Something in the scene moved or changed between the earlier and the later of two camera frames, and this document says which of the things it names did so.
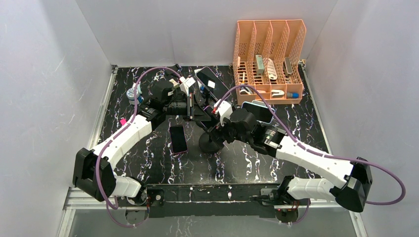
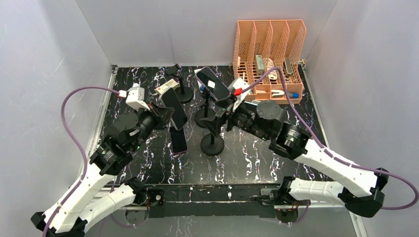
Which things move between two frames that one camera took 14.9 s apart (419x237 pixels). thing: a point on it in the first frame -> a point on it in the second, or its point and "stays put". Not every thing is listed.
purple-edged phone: [178, 139] stays put
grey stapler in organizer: [260, 65] stays put
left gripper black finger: [200, 112] -> [162, 115]
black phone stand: [206, 144] stays put
